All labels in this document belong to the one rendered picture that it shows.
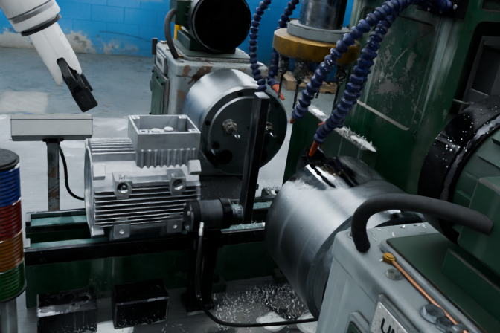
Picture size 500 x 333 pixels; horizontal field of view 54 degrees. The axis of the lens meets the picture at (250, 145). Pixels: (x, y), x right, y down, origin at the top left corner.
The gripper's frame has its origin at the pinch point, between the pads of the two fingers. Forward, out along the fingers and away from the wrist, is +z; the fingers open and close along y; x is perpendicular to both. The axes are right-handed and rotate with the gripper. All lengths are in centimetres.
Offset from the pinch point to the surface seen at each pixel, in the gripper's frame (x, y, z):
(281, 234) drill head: 17.9, 34.1, 24.9
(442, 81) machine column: 60, 24, 22
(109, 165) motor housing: -2.0, 10.6, 10.1
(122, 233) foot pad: -6.2, 15.7, 21.2
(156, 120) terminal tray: 9.6, 1.4, 10.7
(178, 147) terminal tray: 10.5, 10.9, 13.5
